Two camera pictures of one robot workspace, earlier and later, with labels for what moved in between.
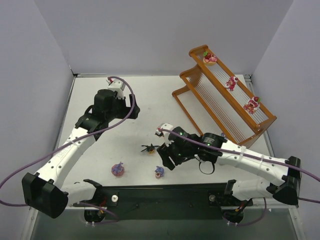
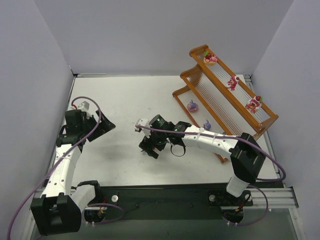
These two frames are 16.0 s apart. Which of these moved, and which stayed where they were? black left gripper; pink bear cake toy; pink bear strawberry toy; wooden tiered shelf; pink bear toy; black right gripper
Moved: black right gripper; black left gripper
Stayed: pink bear toy; pink bear cake toy; wooden tiered shelf; pink bear strawberry toy
